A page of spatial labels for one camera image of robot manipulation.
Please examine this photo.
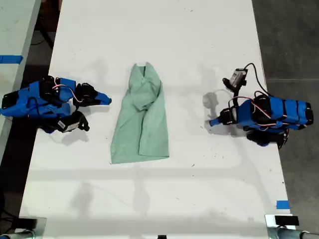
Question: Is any black camera box, grey face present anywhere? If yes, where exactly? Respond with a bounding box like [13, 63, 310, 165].
[229, 68, 249, 88]

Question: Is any black camera box, white label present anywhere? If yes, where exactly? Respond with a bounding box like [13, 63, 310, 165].
[55, 111, 90, 133]

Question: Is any black camera cable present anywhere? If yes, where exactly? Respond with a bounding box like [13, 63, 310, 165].
[244, 62, 270, 97]

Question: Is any metal table clamp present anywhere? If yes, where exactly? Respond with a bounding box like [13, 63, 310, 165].
[264, 213, 319, 239]
[0, 216, 47, 239]

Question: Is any small black box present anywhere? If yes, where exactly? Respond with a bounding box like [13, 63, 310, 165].
[17, 217, 38, 229]
[274, 216, 300, 227]

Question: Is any pale green T-shirt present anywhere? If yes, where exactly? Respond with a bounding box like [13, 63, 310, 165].
[110, 62, 170, 165]

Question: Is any black camera stalk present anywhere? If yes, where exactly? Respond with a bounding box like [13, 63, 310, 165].
[222, 77, 242, 99]

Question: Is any black floor cable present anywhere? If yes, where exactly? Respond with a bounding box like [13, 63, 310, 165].
[31, 14, 60, 49]

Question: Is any long blue tape strip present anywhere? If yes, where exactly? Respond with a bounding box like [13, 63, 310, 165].
[0, 55, 24, 64]

